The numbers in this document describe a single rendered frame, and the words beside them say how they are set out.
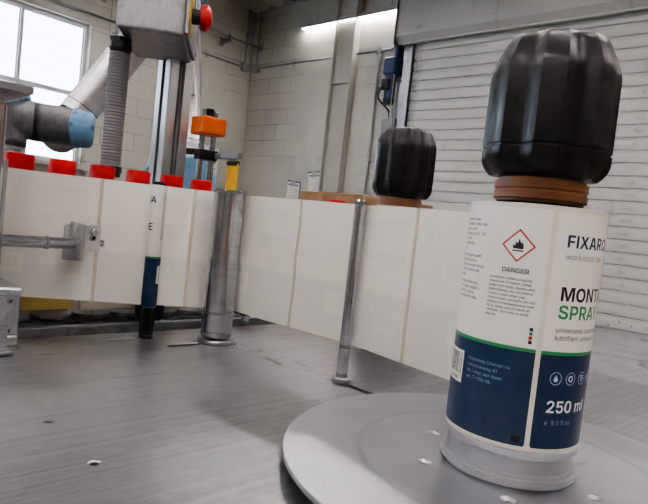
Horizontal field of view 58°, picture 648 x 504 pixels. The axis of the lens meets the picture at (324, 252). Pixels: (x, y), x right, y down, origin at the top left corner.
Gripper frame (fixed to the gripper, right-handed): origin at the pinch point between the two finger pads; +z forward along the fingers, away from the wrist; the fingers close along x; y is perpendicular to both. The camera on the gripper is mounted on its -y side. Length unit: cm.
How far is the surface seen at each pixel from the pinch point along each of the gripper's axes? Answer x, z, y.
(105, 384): 75, 0, 18
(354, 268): 85, -12, -2
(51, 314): 48.0, -1.1, 11.5
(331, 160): -331, -87, -460
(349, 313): 85, -8, -2
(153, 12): 45, -43, -1
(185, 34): 47, -41, -5
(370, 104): -287, -150, -465
